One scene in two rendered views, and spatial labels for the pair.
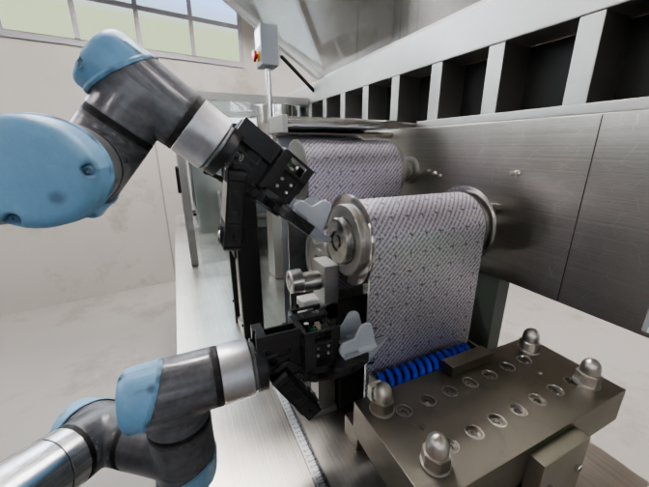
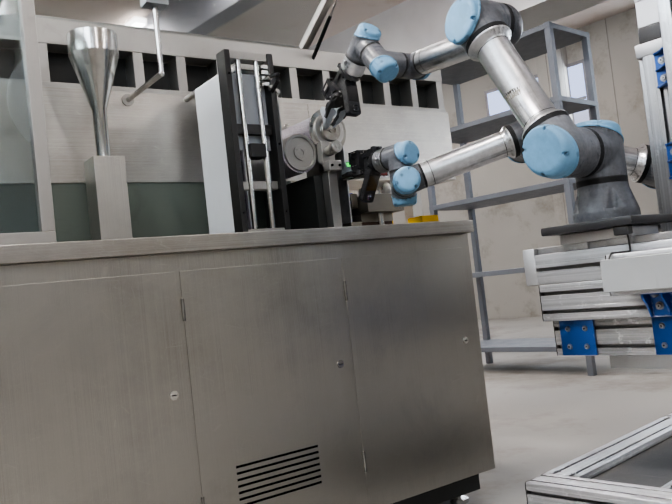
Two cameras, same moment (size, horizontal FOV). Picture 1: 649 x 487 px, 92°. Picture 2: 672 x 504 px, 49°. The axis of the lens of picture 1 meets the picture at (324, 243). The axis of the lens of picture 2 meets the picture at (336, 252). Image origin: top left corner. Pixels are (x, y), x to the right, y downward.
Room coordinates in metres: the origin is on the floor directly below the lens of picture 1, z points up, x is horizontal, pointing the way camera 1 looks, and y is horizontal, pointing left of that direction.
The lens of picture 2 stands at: (0.95, 2.32, 0.74)
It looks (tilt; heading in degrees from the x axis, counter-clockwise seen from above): 3 degrees up; 259
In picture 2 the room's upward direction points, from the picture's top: 6 degrees counter-clockwise
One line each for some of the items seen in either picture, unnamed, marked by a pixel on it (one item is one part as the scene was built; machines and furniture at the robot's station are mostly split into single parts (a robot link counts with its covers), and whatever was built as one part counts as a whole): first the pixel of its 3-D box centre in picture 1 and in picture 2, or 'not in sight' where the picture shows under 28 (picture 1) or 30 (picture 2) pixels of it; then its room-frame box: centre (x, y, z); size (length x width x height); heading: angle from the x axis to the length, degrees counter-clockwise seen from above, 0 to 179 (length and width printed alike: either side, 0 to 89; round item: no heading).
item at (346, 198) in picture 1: (348, 240); (327, 130); (0.48, -0.04, 1.25); 0.15 x 0.01 x 0.15; 25
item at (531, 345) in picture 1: (530, 338); not in sight; (0.50, -0.38, 1.05); 0.04 x 0.04 x 0.04
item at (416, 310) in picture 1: (424, 316); (326, 178); (0.48, -0.17, 1.11); 0.23 x 0.01 x 0.18; 115
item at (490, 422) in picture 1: (490, 410); (351, 210); (0.39, -0.26, 1.00); 0.40 x 0.16 x 0.06; 115
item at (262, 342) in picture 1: (295, 348); (367, 163); (0.38, 0.04, 1.12); 0.12 x 0.08 x 0.09; 115
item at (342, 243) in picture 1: (341, 240); (329, 130); (0.48, -0.03, 1.25); 0.07 x 0.02 x 0.07; 25
